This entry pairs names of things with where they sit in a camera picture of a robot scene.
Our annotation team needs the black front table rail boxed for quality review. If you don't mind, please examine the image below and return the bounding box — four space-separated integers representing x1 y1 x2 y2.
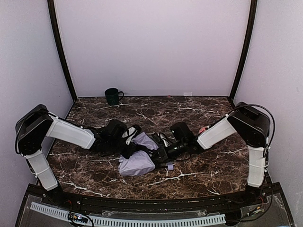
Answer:
45 175 269 217

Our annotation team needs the lavender folding umbrella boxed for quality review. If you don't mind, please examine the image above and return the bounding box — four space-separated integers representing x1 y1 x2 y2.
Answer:
118 132 174 176

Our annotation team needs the black corner post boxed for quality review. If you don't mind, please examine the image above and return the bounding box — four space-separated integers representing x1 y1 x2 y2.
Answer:
228 0 258 106
47 0 78 102

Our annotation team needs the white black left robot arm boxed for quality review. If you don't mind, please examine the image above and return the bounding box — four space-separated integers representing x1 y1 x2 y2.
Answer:
15 104 142 192

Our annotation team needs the small circuit board with wires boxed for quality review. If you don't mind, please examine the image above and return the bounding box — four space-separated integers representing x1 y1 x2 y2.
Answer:
67 211 95 227

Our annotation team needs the grey slotted cable duct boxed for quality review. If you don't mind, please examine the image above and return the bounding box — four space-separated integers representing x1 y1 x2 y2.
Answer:
29 202 226 227

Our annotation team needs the black right corner post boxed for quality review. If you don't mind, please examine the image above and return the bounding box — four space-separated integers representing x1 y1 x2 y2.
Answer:
228 0 258 106

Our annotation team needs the white tape label on wall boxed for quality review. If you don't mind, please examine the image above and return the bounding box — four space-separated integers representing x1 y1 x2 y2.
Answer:
183 92 192 96

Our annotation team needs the red patterned ceramic bowl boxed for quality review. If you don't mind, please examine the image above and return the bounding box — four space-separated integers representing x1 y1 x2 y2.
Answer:
198 126 209 134

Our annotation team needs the black left corner post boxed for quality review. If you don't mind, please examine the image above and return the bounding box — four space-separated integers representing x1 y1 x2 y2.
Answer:
47 0 78 102

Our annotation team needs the black cup holder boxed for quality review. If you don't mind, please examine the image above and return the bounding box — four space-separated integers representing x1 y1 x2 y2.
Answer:
105 87 124 106

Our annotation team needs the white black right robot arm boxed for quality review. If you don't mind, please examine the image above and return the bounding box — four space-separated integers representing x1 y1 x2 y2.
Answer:
151 102 276 188

